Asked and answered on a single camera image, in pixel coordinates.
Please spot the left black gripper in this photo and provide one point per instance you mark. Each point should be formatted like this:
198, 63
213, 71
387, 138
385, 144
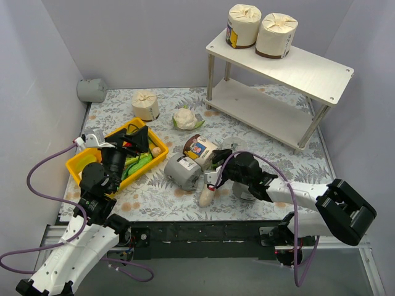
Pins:
122, 147

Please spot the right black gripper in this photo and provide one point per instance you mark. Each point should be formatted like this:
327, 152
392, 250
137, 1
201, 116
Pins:
223, 157

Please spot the cream roll with cartoon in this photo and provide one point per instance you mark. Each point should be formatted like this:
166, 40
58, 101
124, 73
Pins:
199, 149

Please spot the cream roll with label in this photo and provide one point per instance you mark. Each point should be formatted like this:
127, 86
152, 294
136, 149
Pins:
275, 36

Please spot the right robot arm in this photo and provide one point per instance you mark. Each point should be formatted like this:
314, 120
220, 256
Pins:
334, 209

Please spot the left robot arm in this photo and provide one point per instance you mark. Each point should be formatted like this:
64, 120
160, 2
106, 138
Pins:
93, 229

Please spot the white two-tier shelf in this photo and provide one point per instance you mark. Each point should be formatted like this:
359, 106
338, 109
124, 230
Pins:
316, 78

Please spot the grey roll with logo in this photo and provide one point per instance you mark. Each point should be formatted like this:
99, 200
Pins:
234, 144

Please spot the green vegetable in tray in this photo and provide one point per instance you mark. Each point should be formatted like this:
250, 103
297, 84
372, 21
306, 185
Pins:
134, 164

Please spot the grey roll lying down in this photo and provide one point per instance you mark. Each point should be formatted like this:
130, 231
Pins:
183, 171

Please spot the grey roll front right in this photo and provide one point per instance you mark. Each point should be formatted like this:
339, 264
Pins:
241, 191

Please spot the white daikon radish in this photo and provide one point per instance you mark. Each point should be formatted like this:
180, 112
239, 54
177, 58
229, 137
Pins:
207, 195

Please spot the white cauliflower with leaves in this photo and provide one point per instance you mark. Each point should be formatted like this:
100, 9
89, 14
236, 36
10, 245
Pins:
185, 119

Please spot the yellow plastic tray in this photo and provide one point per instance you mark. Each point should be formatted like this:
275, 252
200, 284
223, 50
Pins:
78, 162

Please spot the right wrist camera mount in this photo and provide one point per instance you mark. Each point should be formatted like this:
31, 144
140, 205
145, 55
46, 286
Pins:
212, 179

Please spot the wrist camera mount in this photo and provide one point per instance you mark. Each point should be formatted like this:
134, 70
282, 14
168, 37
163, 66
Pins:
212, 179
92, 138

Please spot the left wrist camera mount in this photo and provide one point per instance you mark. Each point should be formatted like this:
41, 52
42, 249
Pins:
92, 138

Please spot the grey roll by wall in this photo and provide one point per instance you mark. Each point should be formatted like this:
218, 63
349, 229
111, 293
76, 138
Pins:
92, 90

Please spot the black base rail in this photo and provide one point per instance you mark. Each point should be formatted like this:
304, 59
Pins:
200, 237

